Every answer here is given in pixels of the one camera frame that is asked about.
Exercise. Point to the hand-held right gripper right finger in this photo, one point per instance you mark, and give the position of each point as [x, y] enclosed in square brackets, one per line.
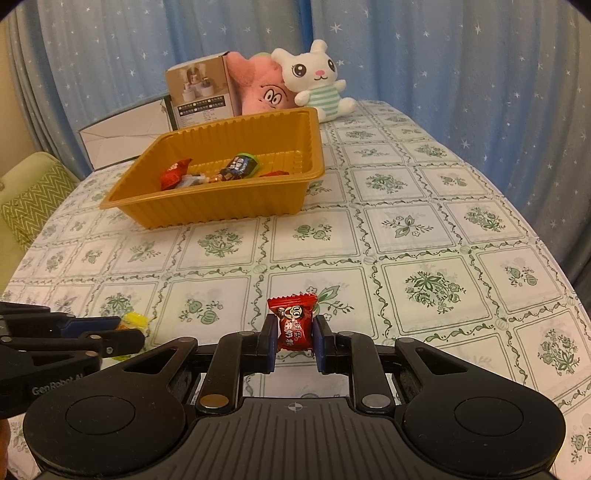
[319, 346]

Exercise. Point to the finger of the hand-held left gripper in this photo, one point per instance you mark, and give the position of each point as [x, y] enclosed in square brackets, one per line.
[120, 341]
[92, 324]

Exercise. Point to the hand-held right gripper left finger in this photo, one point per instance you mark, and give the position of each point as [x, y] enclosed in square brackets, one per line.
[268, 346]

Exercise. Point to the yellow candy packet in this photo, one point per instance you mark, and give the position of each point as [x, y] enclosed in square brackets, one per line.
[134, 319]

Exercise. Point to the small red candy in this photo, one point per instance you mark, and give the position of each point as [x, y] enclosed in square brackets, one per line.
[295, 323]

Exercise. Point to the orange plastic tray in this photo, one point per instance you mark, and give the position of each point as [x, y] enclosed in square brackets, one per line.
[221, 203]

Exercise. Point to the red snack packet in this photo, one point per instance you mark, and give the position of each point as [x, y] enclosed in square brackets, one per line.
[174, 174]

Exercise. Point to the glossy red snack wrapper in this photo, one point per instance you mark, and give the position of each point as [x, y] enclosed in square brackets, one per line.
[274, 174]

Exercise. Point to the clear brown biscuit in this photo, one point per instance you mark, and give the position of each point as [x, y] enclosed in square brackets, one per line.
[191, 181]

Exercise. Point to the long chocolate bar packet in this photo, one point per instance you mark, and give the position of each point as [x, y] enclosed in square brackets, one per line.
[238, 166]

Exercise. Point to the green zigzag cushion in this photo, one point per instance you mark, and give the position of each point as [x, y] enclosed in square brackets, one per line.
[32, 203]

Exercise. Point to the pale green sofa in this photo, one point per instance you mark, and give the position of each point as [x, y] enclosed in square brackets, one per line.
[27, 160]

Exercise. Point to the white flat cardboard box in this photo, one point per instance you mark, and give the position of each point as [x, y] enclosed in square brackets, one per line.
[124, 134]

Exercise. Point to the printed product box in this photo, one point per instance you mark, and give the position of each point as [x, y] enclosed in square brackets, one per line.
[198, 92]

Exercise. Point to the pink plush toy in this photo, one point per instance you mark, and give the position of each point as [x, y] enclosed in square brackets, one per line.
[263, 87]

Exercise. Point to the white rabbit plush toy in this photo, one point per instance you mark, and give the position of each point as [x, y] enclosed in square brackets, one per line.
[314, 74]

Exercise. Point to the blue star curtain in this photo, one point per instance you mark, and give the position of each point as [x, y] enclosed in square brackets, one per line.
[415, 55]

